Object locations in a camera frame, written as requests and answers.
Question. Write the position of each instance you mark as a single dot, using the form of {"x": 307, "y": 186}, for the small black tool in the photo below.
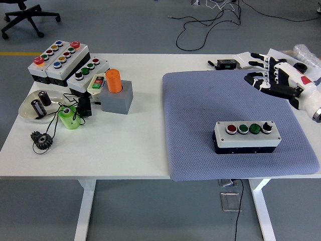
{"x": 212, "y": 64}

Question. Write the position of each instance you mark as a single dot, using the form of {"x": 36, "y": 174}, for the emergency-stop box two yellow buttons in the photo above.
{"x": 80, "y": 54}

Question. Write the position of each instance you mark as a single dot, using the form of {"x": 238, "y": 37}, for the white table leg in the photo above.
{"x": 263, "y": 213}
{"x": 85, "y": 213}

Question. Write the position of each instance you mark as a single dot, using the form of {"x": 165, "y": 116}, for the translucent green cylinder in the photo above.
{"x": 70, "y": 121}

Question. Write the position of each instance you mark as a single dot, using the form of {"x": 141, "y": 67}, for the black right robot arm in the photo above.
{"x": 318, "y": 114}

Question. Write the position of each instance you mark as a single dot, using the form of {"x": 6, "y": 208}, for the black office chair base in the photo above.
{"x": 26, "y": 12}

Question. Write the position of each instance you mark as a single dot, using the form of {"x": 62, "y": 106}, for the grey block with hole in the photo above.
{"x": 115, "y": 103}

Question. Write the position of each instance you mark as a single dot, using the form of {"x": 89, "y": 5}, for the black device with green label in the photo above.
{"x": 225, "y": 64}

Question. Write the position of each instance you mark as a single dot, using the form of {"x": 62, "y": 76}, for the black metal gear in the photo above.
{"x": 37, "y": 139}

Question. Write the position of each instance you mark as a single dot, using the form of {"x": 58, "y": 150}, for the small black adapter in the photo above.
{"x": 84, "y": 106}

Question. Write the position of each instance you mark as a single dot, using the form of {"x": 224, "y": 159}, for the grey-blue textured mat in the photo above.
{"x": 200, "y": 120}

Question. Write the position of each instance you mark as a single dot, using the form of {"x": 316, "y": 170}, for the cream red-green switch box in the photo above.
{"x": 94, "y": 94}

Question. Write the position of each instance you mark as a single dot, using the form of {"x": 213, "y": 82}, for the white foam sheet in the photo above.
{"x": 276, "y": 54}

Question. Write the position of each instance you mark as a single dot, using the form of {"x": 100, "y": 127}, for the clear bubble wrap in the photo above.
{"x": 304, "y": 54}

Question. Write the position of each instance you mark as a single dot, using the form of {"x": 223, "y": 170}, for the clear shallow dish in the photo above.
{"x": 26, "y": 110}

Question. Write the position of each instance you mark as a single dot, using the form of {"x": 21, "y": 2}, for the metal floor socket plate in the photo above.
{"x": 225, "y": 182}
{"x": 229, "y": 202}

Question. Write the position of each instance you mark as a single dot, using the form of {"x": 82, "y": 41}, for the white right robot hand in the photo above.
{"x": 308, "y": 96}

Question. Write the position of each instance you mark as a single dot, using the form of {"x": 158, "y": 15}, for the dark cylindrical capacitor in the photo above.
{"x": 45, "y": 99}
{"x": 38, "y": 108}

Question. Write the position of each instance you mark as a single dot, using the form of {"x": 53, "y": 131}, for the orange plastic cylinder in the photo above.
{"x": 113, "y": 81}

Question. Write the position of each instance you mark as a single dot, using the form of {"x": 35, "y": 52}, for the emergency-stop box with green button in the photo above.
{"x": 37, "y": 71}

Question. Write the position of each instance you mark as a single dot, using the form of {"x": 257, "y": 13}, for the four-button white control box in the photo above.
{"x": 240, "y": 141}
{"x": 101, "y": 66}

